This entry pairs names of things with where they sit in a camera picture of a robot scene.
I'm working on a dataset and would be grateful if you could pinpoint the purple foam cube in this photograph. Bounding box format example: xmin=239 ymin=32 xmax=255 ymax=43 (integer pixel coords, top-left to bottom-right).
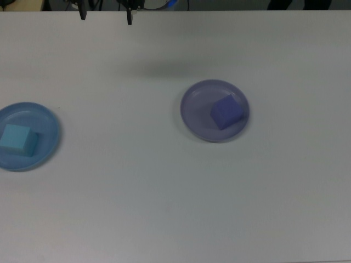
xmin=210 ymin=94 xmax=245 ymax=130

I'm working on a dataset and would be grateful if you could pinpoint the light blue foam cube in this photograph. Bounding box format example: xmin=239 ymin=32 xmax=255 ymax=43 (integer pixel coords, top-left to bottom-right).
xmin=0 ymin=123 xmax=39 ymax=158

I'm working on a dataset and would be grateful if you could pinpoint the purple plastic plate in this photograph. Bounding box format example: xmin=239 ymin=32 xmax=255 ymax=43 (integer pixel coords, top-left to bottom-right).
xmin=179 ymin=79 xmax=251 ymax=144

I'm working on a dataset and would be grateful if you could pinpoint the blue plastic plate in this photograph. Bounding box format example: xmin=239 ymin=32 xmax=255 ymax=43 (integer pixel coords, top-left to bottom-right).
xmin=0 ymin=101 xmax=62 ymax=173

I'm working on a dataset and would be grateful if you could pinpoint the round base blue light ring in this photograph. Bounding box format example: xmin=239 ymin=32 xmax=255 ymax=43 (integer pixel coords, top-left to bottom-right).
xmin=144 ymin=0 xmax=177 ymax=11

